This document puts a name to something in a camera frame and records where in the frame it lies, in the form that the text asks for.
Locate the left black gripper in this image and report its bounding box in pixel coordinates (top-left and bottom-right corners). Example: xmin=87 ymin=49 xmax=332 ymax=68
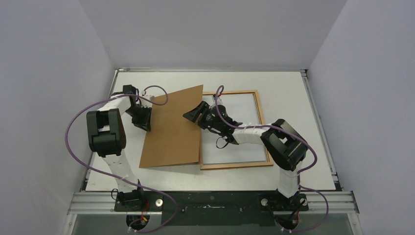
xmin=126 ymin=106 xmax=153 ymax=132

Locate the brown cardboard backing board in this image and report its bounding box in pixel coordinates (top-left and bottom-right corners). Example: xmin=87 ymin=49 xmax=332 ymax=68
xmin=139 ymin=85 xmax=203 ymax=168

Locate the printed plant photo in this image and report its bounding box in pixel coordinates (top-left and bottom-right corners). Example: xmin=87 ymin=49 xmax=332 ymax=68
xmin=201 ymin=94 xmax=267 ymax=165

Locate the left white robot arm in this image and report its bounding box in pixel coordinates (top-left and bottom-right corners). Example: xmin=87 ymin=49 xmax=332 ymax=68
xmin=86 ymin=85 xmax=152 ymax=212

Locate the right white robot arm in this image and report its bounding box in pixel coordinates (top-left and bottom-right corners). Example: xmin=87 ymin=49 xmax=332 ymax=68
xmin=183 ymin=100 xmax=308 ymax=210

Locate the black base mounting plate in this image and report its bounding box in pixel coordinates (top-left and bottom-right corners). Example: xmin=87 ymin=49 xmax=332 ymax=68
xmin=114 ymin=191 xmax=309 ymax=230

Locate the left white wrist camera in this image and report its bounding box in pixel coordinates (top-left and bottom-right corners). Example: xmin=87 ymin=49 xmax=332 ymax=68
xmin=140 ymin=93 xmax=155 ymax=103

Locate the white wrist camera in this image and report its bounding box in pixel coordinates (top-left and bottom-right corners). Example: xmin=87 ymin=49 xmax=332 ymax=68
xmin=210 ymin=94 xmax=223 ymax=108
xmin=140 ymin=93 xmax=155 ymax=103

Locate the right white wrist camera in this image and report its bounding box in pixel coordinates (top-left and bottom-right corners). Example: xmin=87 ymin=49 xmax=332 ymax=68
xmin=210 ymin=94 xmax=223 ymax=108

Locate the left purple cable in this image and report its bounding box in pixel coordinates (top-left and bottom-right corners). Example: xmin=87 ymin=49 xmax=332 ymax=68
xmin=65 ymin=85 xmax=179 ymax=234

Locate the purple cable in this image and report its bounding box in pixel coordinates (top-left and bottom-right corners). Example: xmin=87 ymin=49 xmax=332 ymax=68
xmin=65 ymin=85 xmax=179 ymax=234
xmin=215 ymin=85 xmax=330 ymax=234

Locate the wooden picture frame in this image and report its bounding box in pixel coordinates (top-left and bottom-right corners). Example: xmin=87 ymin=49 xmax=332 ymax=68
xmin=199 ymin=90 xmax=274 ymax=170

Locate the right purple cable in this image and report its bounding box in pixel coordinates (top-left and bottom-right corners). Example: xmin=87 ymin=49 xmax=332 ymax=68
xmin=215 ymin=85 xmax=330 ymax=234

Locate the aluminium rail front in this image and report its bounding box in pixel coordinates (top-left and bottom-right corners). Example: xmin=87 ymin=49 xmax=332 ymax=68
xmin=69 ymin=191 xmax=359 ymax=219

